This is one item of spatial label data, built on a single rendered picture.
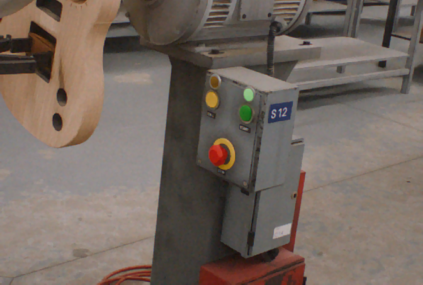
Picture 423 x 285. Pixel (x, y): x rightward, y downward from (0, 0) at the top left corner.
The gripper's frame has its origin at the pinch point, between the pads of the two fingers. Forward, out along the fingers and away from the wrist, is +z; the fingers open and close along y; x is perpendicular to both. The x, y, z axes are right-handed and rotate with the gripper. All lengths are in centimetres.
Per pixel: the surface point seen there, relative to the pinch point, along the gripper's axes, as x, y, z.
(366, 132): -128, -114, 332
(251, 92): 9.9, 43.6, 16.3
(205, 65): 4.9, 22.0, 25.8
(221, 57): 7.0, 23.4, 28.3
